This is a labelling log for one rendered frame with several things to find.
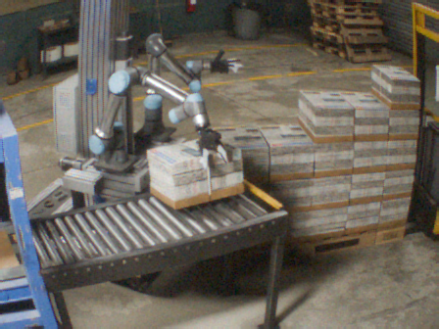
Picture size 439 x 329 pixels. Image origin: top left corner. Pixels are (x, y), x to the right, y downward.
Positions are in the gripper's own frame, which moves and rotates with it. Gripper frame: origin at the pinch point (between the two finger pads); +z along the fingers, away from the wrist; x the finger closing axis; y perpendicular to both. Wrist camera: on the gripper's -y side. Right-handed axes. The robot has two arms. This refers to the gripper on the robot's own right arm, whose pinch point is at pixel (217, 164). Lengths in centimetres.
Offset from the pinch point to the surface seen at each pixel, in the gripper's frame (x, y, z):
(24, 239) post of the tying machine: 111, -40, 15
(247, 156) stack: -50, 60, -8
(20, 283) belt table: 119, -8, 32
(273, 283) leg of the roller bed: -22, 21, 66
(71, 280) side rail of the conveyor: 90, -1, 36
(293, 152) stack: -77, 52, -3
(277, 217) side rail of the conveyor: -21.2, -2.6, 31.7
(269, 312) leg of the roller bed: -21, 33, 85
